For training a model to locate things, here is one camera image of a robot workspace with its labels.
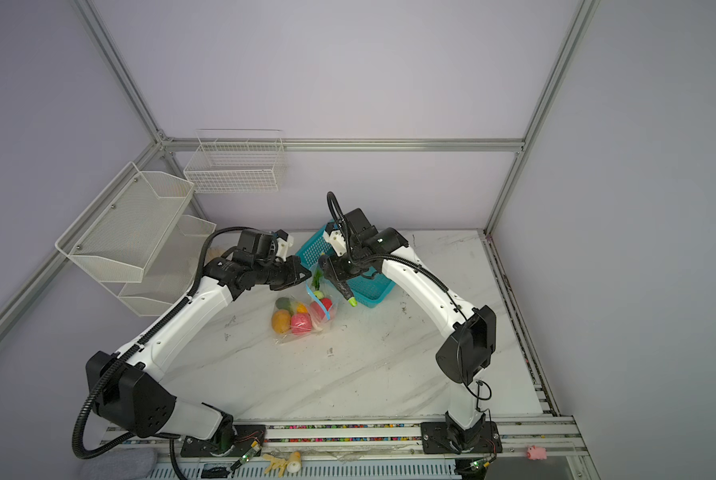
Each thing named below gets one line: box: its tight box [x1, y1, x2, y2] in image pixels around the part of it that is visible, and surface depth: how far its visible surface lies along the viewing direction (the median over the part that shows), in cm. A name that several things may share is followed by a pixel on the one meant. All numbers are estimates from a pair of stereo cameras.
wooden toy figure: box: [262, 451, 301, 478], surface depth 70 cm
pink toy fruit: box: [291, 313, 313, 336], surface depth 91 cm
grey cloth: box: [77, 447, 158, 480], surface depth 69 cm
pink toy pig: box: [526, 445, 547, 461], surface depth 72 cm
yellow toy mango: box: [272, 309, 291, 334], surface depth 92 cm
